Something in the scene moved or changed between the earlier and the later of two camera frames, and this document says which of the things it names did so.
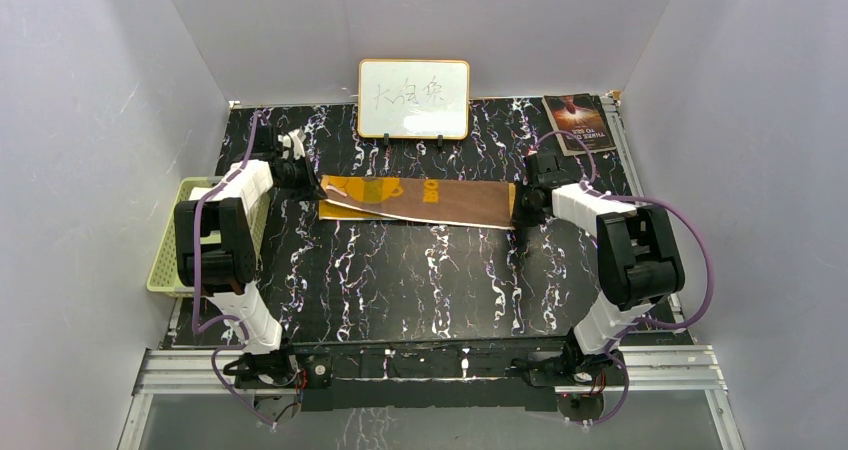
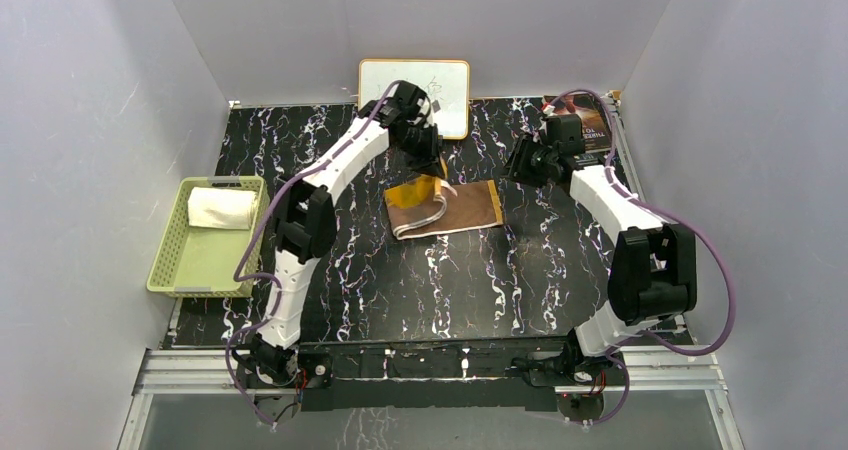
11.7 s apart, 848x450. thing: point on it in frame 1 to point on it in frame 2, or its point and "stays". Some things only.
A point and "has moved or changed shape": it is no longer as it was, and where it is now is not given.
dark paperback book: x=582 y=113 stays
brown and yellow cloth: x=473 y=203 has moved or changed shape
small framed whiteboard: x=414 y=99 stays
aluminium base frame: x=192 y=372 stays
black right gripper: x=525 y=219 to x=517 y=168
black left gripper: x=311 y=189 to x=430 y=163
